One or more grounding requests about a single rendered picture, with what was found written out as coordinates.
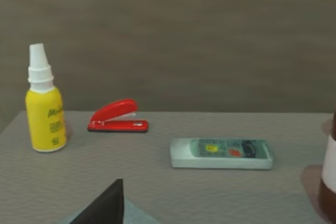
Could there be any yellow bottle with white cap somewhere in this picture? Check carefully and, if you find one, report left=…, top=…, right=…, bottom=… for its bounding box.
left=25, top=43, right=67, bottom=153

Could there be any white remote control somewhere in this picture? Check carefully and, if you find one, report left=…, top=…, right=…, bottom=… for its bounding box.
left=170, top=137, right=274, bottom=170

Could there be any red stapler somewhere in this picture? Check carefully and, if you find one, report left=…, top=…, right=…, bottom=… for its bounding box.
left=87, top=98, right=150, bottom=134

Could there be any brown bottle with white label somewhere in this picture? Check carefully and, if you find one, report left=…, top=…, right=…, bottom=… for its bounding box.
left=317, top=111, right=336, bottom=222

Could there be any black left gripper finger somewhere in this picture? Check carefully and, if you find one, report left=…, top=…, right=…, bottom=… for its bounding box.
left=68, top=178, right=125, bottom=224

